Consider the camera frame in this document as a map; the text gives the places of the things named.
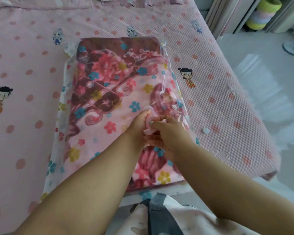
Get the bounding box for person's left hand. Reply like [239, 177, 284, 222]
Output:
[126, 109, 154, 149]

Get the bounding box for person's right hand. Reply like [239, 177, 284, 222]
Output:
[144, 115, 196, 161]

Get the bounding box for lilac hand pump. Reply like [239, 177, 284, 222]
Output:
[142, 106, 171, 136]

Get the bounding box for red floral blanket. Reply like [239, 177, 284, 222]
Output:
[63, 38, 187, 191]

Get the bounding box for flower-print plastic storage bag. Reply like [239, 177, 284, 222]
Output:
[40, 36, 200, 201]

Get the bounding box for person's left forearm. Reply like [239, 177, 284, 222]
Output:
[13, 134, 147, 235]

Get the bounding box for person's right forearm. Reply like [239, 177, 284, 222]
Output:
[174, 144, 294, 235]

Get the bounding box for white patterned shorts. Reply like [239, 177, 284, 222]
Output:
[112, 193, 260, 235]

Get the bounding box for pink cartoon bed sheet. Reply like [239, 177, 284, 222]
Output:
[0, 0, 281, 233]

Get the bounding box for white pink curtain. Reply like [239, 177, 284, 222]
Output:
[204, 0, 258, 39]

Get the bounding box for pastel striped round stool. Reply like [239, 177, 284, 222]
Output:
[246, 0, 283, 30]

